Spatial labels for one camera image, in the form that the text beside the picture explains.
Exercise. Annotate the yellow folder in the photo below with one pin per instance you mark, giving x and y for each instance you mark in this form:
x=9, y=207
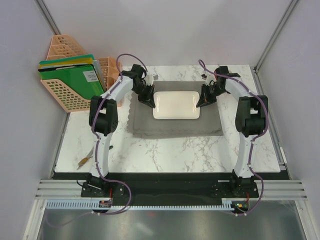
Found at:
x=81, y=59

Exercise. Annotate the gold fork green handle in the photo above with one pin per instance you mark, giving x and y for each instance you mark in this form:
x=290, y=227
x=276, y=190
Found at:
x=82, y=162

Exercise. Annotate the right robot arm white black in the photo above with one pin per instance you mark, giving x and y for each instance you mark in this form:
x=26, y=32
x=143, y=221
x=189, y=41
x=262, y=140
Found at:
x=251, y=122

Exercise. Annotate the white rectangular plate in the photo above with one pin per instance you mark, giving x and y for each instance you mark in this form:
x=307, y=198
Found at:
x=176, y=105

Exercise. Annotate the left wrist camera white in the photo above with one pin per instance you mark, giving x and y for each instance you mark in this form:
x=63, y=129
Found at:
x=150, y=78

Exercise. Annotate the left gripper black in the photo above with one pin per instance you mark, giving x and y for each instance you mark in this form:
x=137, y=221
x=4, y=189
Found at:
x=148, y=100

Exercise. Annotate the left aluminium frame post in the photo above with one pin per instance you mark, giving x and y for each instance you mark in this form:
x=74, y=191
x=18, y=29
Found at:
x=48, y=16

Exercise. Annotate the aluminium frame post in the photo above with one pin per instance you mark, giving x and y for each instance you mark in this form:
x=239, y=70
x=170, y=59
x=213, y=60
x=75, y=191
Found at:
x=48, y=16
x=276, y=34

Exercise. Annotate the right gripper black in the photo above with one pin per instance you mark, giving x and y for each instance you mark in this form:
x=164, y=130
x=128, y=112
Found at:
x=204, y=99

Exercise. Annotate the aluminium rail profile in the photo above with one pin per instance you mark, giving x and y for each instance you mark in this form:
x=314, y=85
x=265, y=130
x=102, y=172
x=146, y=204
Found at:
x=273, y=189

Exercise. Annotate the green folder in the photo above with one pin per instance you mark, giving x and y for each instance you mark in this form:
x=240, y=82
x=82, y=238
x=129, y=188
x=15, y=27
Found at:
x=82, y=79

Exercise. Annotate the white cable duct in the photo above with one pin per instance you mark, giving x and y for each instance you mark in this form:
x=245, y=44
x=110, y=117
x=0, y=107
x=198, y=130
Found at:
x=100, y=205

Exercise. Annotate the knife pink handle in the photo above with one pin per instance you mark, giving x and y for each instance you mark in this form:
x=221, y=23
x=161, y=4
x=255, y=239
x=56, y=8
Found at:
x=90, y=154

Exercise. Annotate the right aluminium frame post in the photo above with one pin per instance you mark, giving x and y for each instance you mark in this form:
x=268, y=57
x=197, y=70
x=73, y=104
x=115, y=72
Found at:
x=276, y=34

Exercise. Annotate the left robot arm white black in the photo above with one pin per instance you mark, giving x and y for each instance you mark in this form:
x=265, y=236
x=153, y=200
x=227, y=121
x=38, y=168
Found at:
x=103, y=120

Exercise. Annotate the grey placemat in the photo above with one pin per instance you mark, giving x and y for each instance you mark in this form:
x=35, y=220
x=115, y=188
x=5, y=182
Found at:
x=142, y=123

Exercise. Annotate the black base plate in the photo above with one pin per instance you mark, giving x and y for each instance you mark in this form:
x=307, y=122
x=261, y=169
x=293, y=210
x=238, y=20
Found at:
x=170, y=188

